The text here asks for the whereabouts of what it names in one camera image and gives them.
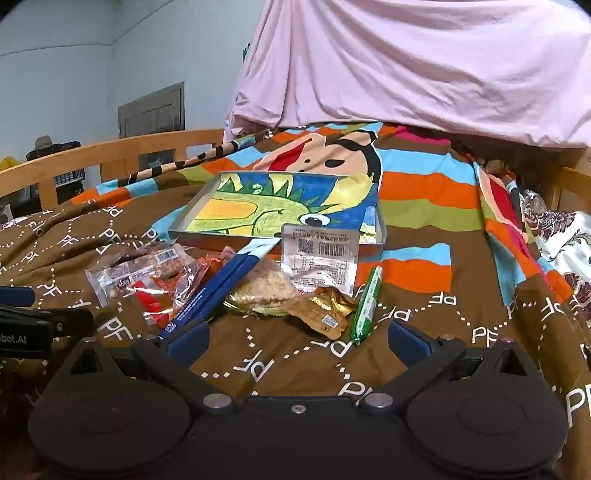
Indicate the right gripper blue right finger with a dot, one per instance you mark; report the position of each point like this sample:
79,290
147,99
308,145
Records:
427,360

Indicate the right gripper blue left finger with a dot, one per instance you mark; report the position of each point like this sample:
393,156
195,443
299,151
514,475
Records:
169,359

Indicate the red orange clear snack packet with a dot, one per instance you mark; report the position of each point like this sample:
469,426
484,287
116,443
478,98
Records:
180,288

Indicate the blue stick packet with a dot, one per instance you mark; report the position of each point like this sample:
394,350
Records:
200,306

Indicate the green stick snack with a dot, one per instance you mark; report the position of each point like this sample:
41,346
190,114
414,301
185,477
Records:
363,320

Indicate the peanut nut bar packet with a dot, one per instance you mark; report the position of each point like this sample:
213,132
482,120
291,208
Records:
117,278

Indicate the golden foil snack packet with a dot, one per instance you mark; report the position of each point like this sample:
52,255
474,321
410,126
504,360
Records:
326,310

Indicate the rice crisp cake packet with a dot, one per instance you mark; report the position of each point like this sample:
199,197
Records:
263,291

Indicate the white barcode green snack pouch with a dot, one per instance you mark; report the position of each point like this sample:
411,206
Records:
319,256

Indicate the brown patterned striped quilt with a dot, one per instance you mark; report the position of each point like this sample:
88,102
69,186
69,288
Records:
389,225

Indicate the colourful dragon tray box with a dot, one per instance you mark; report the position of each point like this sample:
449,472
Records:
237,206

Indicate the yellow bag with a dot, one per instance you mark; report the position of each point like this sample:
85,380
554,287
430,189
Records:
8,162

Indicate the floral white fabric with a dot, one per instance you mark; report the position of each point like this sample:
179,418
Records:
563,239

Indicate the grey wooden door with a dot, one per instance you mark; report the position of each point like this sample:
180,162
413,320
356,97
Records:
158,112

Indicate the pink draped sheet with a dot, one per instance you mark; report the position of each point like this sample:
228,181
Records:
512,70

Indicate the wooden bed rail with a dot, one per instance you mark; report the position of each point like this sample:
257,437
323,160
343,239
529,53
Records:
116,159

